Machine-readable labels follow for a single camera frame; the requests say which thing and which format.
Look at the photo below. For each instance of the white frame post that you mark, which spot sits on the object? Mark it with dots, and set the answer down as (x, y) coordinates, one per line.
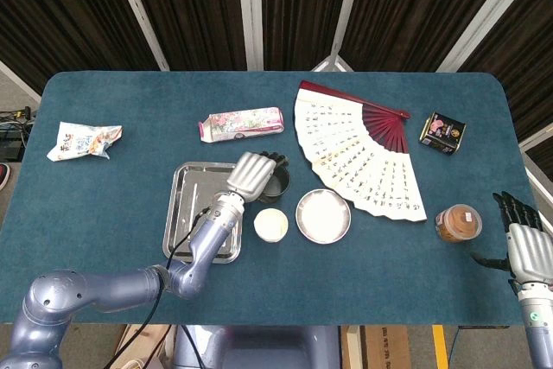
(343, 19)
(138, 14)
(484, 19)
(251, 14)

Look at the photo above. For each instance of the brown cardboard box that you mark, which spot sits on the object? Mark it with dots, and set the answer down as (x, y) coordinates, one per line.
(384, 347)

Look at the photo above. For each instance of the blue felt table cover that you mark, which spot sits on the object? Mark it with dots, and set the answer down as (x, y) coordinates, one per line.
(345, 282)

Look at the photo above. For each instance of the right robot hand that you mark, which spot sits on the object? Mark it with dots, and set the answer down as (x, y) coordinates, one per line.
(529, 243)

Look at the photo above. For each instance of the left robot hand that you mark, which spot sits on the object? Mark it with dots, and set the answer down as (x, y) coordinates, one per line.
(250, 176)

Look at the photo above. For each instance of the paper folding fan red ribs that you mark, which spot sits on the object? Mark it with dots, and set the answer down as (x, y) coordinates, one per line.
(345, 157)

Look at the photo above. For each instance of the dark brown pleated curtain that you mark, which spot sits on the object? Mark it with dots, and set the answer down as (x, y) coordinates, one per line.
(203, 10)

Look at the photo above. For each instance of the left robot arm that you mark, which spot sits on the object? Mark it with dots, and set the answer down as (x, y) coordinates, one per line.
(108, 287)

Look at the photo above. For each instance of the round steel plate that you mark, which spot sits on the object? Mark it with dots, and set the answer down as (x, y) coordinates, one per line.
(323, 215)

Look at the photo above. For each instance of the grey robot torso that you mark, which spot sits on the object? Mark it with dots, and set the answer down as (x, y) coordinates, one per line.
(259, 349)

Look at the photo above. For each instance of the clear jar brown contents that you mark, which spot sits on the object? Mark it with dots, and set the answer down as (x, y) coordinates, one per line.
(459, 223)

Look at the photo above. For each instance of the pink floral tissue pack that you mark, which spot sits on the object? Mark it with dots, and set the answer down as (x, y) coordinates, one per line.
(242, 125)

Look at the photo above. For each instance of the black and gold tin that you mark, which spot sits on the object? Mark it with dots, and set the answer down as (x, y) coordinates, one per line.
(441, 133)

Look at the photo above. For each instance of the light wooden crate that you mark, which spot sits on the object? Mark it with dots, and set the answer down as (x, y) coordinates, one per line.
(138, 347)

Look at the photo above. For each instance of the white paper cup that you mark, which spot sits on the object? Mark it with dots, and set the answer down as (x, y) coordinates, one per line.
(271, 225)

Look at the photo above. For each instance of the crumpled white snack bag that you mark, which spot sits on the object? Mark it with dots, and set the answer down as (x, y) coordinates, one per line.
(82, 142)

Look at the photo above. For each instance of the black cup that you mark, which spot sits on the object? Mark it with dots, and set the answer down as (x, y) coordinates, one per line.
(278, 187)

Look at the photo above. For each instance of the red shoe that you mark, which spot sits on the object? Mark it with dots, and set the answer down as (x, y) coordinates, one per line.
(3, 175)

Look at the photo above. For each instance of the rectangular steel tray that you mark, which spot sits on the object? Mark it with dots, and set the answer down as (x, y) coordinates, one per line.
(186, 196)

